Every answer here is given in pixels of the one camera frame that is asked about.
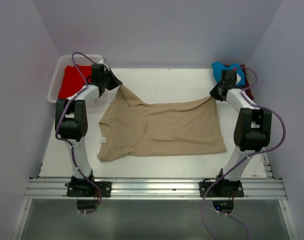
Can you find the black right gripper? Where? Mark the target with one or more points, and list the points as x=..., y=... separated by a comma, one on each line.
x=213, y=92

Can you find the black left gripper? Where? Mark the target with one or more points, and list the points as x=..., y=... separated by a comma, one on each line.
x=116, y=82

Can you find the beige t shirt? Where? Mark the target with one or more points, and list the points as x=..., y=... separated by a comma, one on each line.
x=132, y=127

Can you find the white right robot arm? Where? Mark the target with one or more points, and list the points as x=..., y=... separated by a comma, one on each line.
x=252, y=129

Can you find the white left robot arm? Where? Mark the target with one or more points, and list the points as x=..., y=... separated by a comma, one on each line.
x=71, y=120

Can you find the blue folded t shirt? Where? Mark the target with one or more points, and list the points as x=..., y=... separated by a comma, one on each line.
x=218, y=67

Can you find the dark red folded t shirt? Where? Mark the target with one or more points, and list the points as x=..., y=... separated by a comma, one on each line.
x=247, y=91

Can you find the white plastic basket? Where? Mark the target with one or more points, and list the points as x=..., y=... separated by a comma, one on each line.
x=57, y=75

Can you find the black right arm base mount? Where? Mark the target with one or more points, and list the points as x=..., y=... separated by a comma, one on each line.
x=223, y=189

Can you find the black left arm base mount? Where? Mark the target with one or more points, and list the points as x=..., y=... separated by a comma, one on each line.
x=78, y=187

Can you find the aluminium table edge rail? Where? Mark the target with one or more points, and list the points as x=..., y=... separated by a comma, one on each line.
x=154, y=189

